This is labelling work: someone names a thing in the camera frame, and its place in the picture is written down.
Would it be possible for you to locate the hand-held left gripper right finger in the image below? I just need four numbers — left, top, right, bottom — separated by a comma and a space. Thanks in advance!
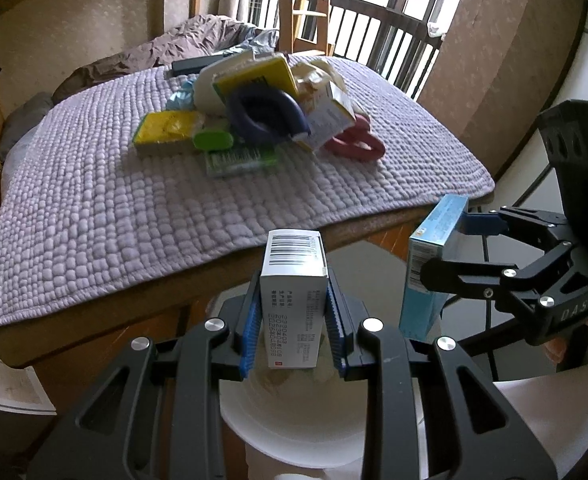
324, 280, 559, 480

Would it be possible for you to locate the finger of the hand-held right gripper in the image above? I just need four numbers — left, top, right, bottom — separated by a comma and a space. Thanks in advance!
419, 242, 580, 311
456, 205, 572, 256

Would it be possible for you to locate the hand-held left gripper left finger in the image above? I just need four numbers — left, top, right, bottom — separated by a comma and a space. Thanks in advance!
26, 280, 265, 480

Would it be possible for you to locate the teal blue cardboard box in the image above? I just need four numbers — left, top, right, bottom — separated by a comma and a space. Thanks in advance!
399, 195, 470, 343

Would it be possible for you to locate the white barcode medicine box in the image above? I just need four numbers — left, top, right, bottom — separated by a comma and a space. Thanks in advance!
259, 229, 331, 370

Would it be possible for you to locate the white trash bin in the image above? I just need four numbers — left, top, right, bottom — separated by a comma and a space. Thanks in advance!
218, 287, 447, 480

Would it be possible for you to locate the person's right forearm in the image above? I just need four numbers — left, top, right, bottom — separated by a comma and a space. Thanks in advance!
493, 355, 588, 480

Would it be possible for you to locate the person's right hand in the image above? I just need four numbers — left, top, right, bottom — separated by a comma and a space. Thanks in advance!
546, 307, 588, 367

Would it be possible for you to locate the lavender quilted blanket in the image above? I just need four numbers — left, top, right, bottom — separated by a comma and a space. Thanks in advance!
0, 55, 495, 328

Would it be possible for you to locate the green striped box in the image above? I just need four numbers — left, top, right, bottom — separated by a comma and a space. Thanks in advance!
205, 146, 279, 179

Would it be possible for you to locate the white and orange medicine box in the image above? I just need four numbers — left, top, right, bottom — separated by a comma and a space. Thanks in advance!
301, 80, 359, 153

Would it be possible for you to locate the small green plastic case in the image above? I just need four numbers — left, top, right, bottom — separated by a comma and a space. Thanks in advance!
194, 129, 235, 151

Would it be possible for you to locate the dark window railing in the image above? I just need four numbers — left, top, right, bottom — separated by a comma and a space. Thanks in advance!
329, 5, 442, 101

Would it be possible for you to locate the cream crumpled bag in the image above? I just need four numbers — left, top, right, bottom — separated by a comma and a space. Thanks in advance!
294, 57, 347, 106

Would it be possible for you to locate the yellow sponge packet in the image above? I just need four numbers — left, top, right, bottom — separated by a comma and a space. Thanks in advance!
134, 110, 207, 158

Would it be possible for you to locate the light blue plastic bag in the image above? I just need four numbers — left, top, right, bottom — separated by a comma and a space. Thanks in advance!
166, 77, 199, 111

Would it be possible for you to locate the white plastic container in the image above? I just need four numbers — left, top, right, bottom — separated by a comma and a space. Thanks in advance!
196, 54, 275, 113

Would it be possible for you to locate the yellow paper package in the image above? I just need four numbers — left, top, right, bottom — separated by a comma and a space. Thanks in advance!
214, 55, 299, 106

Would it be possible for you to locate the dark blue flat box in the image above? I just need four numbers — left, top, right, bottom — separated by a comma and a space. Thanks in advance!
171, 56, 225, 75

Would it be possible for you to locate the wooden bunk ladder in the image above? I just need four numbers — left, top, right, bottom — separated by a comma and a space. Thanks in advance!
279, 0, 332, 56

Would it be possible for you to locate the grey green garment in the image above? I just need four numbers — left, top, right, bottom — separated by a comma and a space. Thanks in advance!
224, 27, 279, 57

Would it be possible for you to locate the brown duvet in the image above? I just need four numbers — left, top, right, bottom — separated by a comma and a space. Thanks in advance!
54, 14, 259, 103

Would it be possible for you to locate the grey pillow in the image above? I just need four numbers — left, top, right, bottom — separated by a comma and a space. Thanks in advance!
0, 92, 54, 161

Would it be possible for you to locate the metal drying rack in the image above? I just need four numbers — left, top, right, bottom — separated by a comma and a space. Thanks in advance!
246, 0, 279, 28

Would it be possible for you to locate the black wire stand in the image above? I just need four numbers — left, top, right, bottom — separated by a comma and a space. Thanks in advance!
444, 160, 565, 383

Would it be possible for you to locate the wooden bunk bed frame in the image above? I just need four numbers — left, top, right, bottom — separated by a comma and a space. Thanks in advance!
0, 0, 495, 411

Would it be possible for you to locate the pink ring hand grip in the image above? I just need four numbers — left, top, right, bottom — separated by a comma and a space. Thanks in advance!
324, 115, 387, 161

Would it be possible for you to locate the dark blue ring hand grip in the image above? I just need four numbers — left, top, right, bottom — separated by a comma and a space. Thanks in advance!
226, 85, 307, 146

